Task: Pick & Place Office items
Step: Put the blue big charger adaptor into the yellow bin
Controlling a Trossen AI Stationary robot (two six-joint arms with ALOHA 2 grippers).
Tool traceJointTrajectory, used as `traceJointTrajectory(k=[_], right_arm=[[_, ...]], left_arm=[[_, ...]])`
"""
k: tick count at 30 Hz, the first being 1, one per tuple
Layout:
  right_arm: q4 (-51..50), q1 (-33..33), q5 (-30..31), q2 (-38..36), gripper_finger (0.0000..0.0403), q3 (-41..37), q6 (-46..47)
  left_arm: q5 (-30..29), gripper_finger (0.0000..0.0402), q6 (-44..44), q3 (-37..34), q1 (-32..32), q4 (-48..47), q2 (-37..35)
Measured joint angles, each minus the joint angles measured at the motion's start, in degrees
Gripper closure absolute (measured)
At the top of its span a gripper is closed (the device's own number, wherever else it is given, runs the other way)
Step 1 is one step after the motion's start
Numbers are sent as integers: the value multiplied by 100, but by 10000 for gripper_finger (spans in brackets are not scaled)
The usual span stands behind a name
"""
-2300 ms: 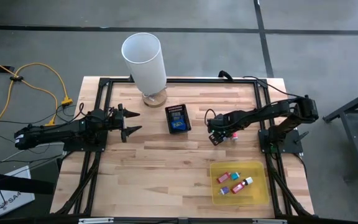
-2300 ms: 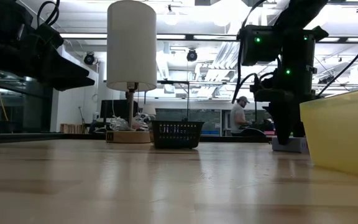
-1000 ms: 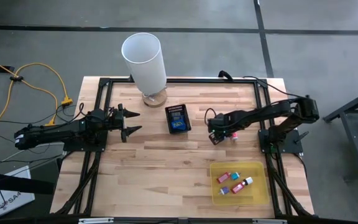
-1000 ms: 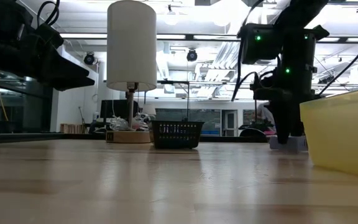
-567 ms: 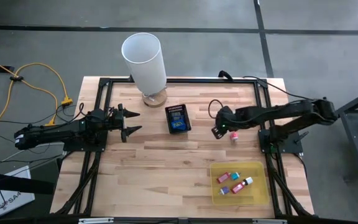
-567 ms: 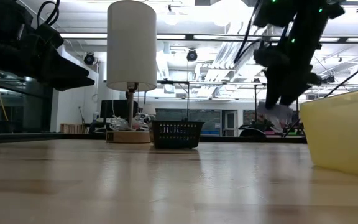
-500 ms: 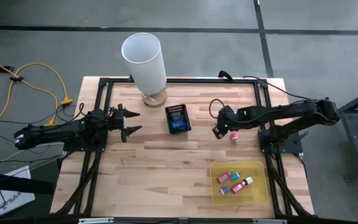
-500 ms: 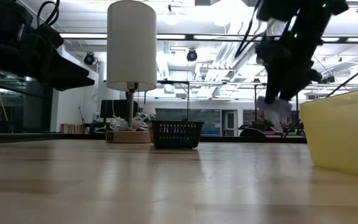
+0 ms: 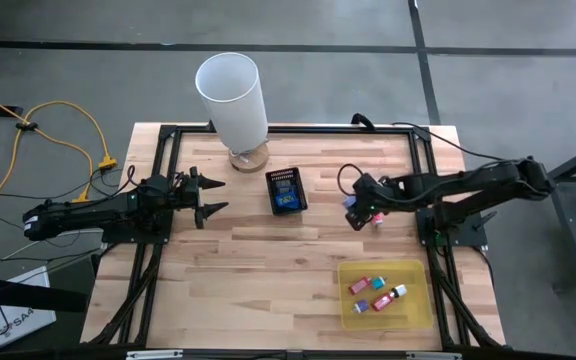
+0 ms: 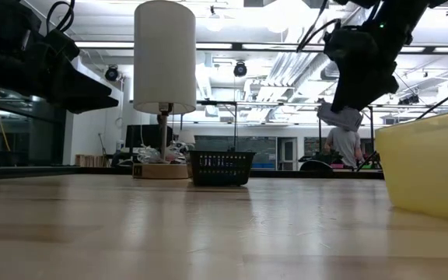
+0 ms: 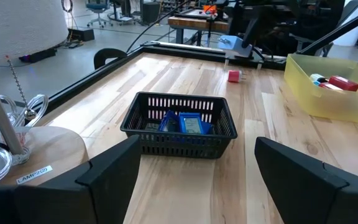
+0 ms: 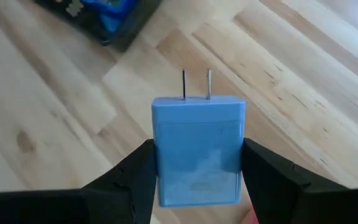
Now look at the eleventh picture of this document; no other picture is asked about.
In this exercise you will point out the black slotted plastic basket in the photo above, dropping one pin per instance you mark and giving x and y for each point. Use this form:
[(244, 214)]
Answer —
[(179, 135)]

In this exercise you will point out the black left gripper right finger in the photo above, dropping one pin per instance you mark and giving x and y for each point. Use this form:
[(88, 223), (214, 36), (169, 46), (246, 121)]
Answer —
[(297, 186)]

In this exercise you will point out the black cabinet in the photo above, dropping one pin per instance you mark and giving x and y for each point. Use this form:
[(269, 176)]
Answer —
[(151, 12)]

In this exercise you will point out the round wooden lamp base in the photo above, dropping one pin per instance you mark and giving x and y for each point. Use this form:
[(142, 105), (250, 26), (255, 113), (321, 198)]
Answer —
[(57, 149)]

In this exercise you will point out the dark ink pad case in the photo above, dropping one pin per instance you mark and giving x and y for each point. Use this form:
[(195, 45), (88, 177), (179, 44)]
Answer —
[(151, 126)]

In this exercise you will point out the black office chair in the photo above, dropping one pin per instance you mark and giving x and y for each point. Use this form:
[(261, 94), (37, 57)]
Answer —
[(322, 18)]

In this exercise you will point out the small white wall charger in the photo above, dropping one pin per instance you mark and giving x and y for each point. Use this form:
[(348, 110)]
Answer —
[(317, 77)]

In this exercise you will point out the small pink wall charger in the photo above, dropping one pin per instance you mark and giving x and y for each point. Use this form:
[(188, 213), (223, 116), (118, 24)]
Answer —
[(234, 76)]

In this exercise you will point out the black floor box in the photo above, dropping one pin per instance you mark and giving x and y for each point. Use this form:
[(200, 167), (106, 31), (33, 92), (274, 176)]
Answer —
[(81, 34)]

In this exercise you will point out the wooden background table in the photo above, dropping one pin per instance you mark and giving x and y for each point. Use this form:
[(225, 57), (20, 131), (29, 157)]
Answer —
[(197, 24)]

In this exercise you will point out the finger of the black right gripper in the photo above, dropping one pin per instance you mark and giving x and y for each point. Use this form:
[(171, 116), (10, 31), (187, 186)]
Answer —
[(250, 31)]

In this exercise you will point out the small teal wall charger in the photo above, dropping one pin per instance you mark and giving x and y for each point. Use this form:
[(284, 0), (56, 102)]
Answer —
[(316, 83)]

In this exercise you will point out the black aluminium table frame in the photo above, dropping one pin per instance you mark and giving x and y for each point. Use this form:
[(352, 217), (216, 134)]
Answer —
[(182, 51)]

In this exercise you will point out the blue ink pad case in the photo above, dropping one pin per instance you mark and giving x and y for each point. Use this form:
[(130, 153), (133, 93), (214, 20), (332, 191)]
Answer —
[(208, 128), (191, 123)]

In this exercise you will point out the light blue cube charger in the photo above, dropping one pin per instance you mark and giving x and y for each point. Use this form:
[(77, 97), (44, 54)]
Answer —
[(232, 45)]

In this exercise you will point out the blue office chair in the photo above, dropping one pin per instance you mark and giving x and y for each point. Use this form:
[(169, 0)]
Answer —
[(98, 7)]

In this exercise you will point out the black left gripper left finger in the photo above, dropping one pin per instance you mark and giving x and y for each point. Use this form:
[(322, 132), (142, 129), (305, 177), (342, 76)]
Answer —
[(110, 186)]

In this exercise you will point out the yellow translucent plastic bin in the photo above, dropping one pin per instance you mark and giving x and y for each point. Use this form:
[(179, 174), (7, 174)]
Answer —
[(331, 102)]

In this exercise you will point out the black power strip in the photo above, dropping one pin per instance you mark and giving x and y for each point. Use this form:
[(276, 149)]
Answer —
[(39, 54)]

